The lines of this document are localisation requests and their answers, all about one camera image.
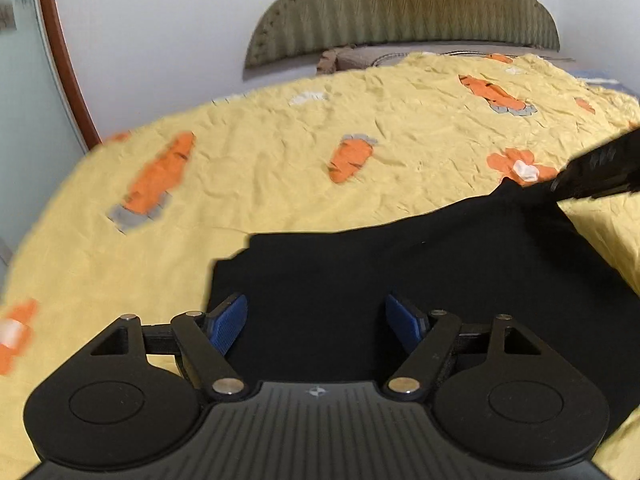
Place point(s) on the black pants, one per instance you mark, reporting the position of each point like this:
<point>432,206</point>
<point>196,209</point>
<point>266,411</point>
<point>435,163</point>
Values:
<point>380,280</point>

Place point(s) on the blue and white quilt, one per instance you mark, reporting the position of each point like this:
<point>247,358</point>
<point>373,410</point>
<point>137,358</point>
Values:
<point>607,80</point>

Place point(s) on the frosted glass door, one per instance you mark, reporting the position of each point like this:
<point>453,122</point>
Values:
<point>30,110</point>

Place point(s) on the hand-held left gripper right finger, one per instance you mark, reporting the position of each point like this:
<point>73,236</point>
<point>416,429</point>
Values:
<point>402,325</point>

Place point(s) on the olive padded headboard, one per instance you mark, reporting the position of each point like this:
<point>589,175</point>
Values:
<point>400,5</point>

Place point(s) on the brown wooden door frame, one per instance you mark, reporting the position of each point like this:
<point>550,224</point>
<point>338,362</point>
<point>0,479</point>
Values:
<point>65,60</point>

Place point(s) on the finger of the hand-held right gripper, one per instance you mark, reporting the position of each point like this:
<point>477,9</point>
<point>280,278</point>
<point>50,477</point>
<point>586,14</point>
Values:
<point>597,167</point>

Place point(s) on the yellow carrot print blanket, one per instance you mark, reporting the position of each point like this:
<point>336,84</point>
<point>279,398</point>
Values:
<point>280,185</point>

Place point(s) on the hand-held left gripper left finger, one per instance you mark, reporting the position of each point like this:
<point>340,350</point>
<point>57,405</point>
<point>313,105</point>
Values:
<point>229,322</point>

